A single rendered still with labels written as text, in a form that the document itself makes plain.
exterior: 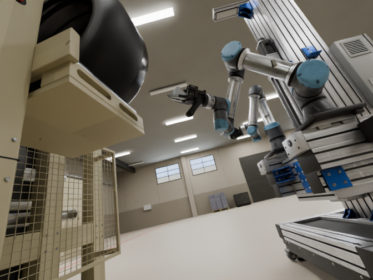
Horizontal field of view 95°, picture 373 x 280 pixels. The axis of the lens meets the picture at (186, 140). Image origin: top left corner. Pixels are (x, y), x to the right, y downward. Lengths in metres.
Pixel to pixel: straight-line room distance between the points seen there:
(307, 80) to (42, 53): 0.93
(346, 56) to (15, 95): 1.55
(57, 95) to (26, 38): 0.17
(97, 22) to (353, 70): 1.35
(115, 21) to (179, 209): 11.88
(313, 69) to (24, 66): 0.98
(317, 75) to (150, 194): 12.32
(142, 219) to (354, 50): 12.53
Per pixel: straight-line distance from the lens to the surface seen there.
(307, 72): 0.94
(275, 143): 1.44
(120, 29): 0.75
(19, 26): 0.66
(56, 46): 0.58
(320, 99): 1.05
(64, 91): 0.53
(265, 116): 1.67
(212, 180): 12.22
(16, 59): 0.59
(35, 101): 0.58
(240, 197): 11.01
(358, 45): 1.60
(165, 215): 12.46
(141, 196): 12.99
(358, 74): 1.45
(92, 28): 0.74
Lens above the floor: 0.46
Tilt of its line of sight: 22 degrees up
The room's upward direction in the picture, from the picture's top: 13 degrees counter-clockwise
